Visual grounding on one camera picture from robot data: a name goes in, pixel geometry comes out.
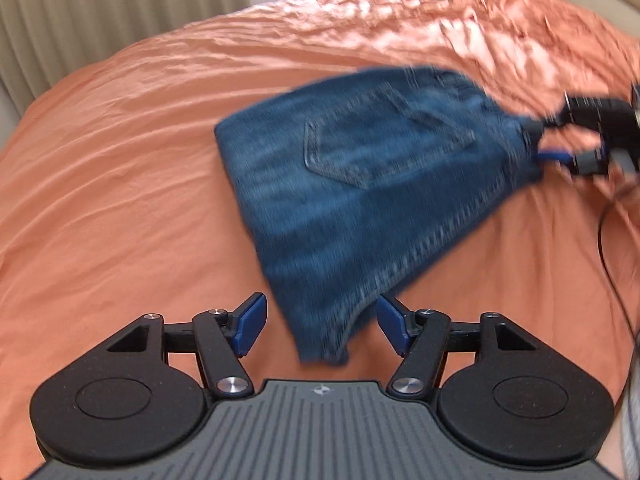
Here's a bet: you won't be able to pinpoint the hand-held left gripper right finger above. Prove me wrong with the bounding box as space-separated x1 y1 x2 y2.
376 294 542 401

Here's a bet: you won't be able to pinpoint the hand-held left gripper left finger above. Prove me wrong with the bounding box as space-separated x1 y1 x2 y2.
106 292 269 401

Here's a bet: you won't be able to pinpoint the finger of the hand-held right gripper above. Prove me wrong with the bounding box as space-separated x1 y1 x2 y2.
536 146 608 177
520 109 572 135

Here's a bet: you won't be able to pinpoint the blue denim pants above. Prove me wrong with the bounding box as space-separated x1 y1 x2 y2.
214 64 549 366

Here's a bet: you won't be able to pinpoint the crumpled orange duvet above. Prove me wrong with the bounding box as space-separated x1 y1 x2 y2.
440 0 640 116

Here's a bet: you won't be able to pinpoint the orange bed sheet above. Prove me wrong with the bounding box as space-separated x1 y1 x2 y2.
0 0 640 480

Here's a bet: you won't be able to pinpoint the grey striped shirt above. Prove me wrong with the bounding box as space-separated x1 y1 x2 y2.
618 360 640 480

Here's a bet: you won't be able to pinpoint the wide beige curtain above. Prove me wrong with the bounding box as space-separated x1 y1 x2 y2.
0 0 251 117

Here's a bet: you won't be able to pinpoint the black cable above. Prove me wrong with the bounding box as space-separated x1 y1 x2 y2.
597 180 640 347

